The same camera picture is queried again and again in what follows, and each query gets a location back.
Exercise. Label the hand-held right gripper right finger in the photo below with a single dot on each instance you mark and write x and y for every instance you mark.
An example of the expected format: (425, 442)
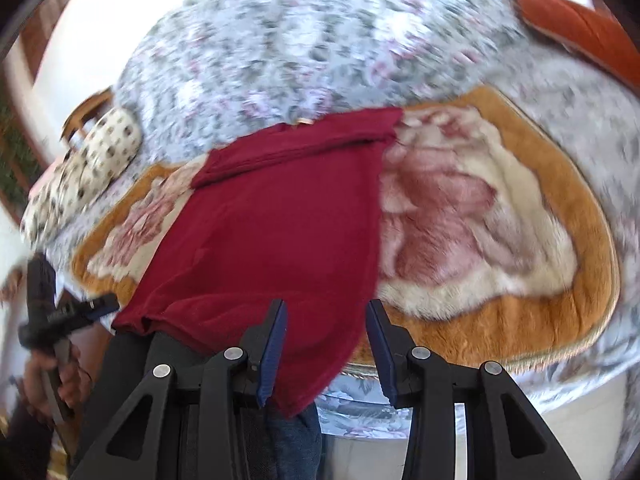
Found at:
(382, 355)

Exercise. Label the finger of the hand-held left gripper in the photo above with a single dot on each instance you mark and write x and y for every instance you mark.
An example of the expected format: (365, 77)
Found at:
(100, 307)

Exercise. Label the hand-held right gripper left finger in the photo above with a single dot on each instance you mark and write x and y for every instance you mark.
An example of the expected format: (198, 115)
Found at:
(272, 355)

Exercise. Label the dark red sweater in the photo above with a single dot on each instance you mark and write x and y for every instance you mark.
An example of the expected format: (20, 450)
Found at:
(280, 240)

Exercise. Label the person's left hand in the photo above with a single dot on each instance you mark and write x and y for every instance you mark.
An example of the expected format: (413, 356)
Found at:
(75, 380)

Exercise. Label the person's blue jeans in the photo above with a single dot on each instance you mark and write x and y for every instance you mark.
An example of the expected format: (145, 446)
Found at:
(295, 440)

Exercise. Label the cream patterned pillow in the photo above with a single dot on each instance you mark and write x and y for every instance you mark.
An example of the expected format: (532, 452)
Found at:
(60, 195)
(112, 142)

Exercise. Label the plush floral blanket orange border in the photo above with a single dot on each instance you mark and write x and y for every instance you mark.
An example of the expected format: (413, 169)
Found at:
(475, 240)

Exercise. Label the wooden chair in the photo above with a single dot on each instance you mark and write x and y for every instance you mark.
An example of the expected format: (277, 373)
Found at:
(82, 115)

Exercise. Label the floral bedspread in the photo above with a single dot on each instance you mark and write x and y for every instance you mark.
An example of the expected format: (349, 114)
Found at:
(325, 45)

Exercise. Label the orange cushion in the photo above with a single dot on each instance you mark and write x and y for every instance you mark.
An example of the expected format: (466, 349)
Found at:
(575, 25)

